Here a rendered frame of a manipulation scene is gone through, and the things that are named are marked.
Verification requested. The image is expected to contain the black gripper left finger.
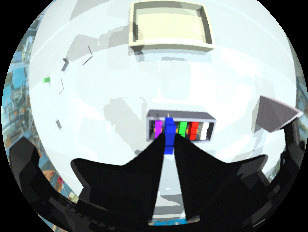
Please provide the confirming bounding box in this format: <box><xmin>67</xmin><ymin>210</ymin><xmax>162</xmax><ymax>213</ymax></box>
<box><xmin>70</xmin><ymin>133</ymin><xmax>166</xmax><ymax>224</ymax></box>

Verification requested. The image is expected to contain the blue fuse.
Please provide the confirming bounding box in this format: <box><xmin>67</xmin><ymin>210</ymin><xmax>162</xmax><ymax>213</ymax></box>
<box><xmin>165</xmin><ymin>115</ymin><xmax>177</xmax><ymax>154</ymax></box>

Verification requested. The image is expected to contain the purple fuse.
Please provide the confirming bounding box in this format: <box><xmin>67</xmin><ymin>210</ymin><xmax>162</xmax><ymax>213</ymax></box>
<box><xmin>155</xmin><ymin>120</ymin><xmax>162</xmax><ymax>137</ymax></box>

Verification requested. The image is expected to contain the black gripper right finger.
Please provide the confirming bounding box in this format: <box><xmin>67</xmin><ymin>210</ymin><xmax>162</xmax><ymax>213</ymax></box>
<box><xmin>173</xmin><ymin>133</ymin><xmax>268</xmax><ymax>221</ymax></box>

